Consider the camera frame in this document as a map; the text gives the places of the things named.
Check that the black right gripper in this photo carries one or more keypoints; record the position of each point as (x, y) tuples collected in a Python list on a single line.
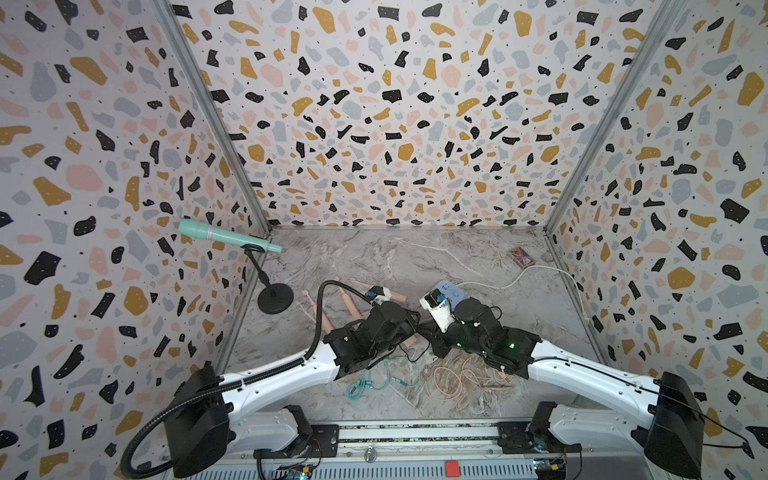
[(442, 347)]

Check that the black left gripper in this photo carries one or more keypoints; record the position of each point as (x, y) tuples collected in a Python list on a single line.
[(412, 322)]

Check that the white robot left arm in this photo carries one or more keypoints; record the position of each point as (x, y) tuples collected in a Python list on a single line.
[(208, 408)]

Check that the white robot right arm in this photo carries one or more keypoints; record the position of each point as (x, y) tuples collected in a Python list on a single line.
[(669, 423)]

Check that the light blue power strip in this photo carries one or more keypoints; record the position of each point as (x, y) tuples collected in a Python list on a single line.
[(451, 292)]

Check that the small colourful card box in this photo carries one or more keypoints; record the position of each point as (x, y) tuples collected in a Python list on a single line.
[(522, 258)]

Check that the black microphone stand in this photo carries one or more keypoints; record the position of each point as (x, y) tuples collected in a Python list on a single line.
[(274, 298)]

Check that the black corrugated conduit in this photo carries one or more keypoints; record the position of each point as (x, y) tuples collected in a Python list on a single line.
[(199, 422)]

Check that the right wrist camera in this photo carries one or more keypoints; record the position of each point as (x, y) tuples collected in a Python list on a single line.
[(437, 304)]

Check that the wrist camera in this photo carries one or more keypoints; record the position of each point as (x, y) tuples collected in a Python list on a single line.
[(378, 294), (437, 304)]

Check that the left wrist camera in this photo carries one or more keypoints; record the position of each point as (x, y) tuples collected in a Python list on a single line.
[(378, 294)]

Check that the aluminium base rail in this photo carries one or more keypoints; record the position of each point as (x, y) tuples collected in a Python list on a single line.
[(433, 449)]

